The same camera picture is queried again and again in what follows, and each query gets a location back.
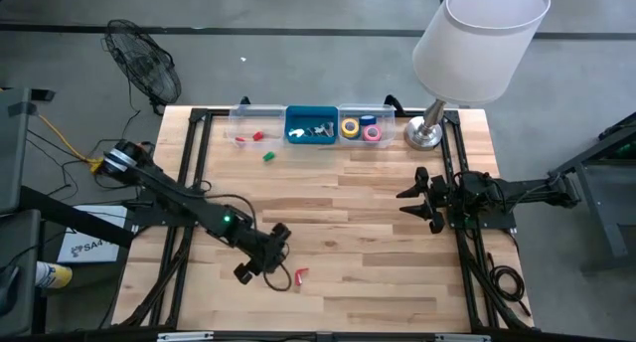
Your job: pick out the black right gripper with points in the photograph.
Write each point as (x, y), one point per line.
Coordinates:
(442, 198)

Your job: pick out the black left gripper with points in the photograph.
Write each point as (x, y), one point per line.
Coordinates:
(266, 250)

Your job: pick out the pink tape roll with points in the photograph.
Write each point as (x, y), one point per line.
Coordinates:
(365, 133)

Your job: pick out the teal staple remover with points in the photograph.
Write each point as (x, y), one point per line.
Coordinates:
(295, 132)

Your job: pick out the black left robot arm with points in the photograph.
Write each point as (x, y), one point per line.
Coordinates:
(174, 193)

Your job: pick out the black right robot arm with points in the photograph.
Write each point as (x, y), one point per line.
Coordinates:
(522, 190)

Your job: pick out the green mini stapler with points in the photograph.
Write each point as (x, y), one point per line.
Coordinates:
(269, 156)

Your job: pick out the clear plastic bin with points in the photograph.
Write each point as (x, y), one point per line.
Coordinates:
(387, 118)
(268, 118)

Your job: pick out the teal plastic bin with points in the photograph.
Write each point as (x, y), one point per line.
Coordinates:
(308, 116)

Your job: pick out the silver table lamp white shade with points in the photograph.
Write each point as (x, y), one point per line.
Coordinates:
(477, 44)

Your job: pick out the white cardboard box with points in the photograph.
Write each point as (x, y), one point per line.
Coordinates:
(94, 247)

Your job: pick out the black metal stand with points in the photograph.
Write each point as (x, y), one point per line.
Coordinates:
(598, 213)

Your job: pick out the yellow spray can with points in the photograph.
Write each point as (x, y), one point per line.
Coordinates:
(54, 276)

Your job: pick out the black floor fan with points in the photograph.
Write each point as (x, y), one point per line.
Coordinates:
(144, 63)

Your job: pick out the gray cabinet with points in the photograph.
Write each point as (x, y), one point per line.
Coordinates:
(12, 158)
(20, 282)

